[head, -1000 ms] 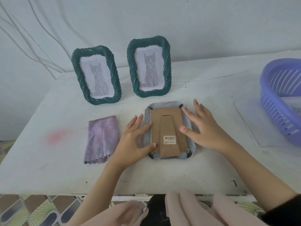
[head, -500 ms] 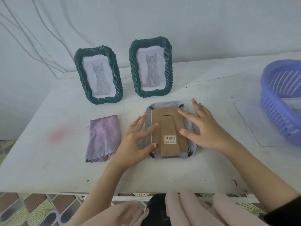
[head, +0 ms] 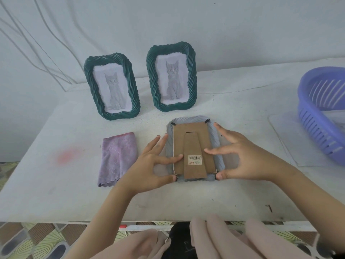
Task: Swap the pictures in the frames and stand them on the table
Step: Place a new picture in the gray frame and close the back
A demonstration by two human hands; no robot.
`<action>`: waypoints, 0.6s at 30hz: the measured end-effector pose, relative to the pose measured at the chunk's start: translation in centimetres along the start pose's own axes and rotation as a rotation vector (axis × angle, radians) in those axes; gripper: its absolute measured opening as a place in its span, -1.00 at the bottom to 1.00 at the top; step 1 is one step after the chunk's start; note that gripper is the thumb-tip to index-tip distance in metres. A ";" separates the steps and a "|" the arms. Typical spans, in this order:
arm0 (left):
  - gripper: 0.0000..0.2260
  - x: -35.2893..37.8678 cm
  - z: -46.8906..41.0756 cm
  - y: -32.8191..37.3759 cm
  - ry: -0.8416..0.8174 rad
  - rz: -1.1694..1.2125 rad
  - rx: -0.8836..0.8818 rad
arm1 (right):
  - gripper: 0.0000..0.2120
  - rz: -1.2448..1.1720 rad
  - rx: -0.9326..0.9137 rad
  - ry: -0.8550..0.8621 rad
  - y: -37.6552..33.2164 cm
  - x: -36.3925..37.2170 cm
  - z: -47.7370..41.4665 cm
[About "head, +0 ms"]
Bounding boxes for brown cardboard backing board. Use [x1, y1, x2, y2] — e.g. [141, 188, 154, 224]
[173, 122, 215, 180]

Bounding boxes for dark green rope-pattern frame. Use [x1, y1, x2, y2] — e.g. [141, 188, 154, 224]
[83, 53, 141, 121]
[146, 41, 198, 113]

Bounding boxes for person's left hand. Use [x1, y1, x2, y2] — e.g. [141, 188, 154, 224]
[117, 133, 184, 197]

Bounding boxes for purple plastic basket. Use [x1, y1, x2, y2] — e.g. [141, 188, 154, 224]
[297, 66, 345, 166]

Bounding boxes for person's right forearm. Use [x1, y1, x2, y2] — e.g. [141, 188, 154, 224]
[273, 168, 345, 253]

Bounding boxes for thin dark cable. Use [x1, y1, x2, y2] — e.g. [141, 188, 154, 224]
[19, 24, 73, 85]

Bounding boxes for purple cleaning cloth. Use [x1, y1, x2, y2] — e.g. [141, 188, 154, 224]
[97, 132, 138, 188]

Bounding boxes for grey wavy cable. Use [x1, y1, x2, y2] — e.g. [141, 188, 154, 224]
[0, 27, 77, 85]

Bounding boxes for person's right hand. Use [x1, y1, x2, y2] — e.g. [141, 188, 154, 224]
[204, 122, 300, 184]

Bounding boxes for grey rope-pattern frame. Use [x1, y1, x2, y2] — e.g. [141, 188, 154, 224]
[165, 115, 226, 183]

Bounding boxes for person's left forearm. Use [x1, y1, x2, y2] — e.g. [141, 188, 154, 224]
[64, 183, 137, 259]

